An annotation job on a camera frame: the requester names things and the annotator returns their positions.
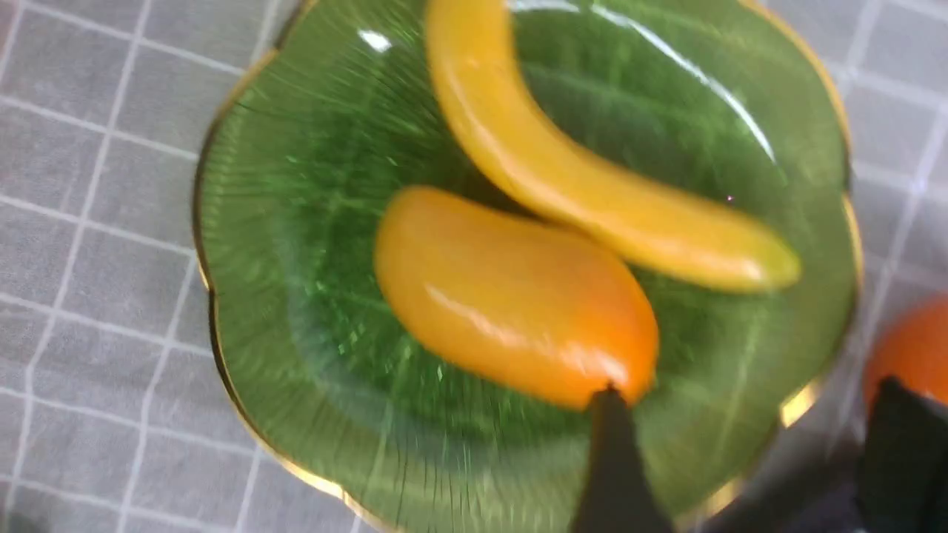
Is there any orange persimmon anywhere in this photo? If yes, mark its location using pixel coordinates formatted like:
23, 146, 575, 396
863, 295, 947, 411

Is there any yellow banana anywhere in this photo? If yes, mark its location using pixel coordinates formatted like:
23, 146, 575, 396
424, 1, 802, 292

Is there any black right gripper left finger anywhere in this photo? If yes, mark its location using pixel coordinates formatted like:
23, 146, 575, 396
570, 386, 675, 532

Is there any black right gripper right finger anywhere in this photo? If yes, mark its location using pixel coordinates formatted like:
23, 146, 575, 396
857, 377, 947, 532

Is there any green glass leaf plate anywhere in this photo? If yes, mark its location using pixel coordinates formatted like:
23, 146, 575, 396
193, 1, 863, 532

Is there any orange yellow mango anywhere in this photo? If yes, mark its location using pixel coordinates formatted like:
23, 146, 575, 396
373, 186, 659, 409

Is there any grey checked tablecloth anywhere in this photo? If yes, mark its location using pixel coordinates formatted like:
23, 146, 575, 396
1, 1, 946, 532

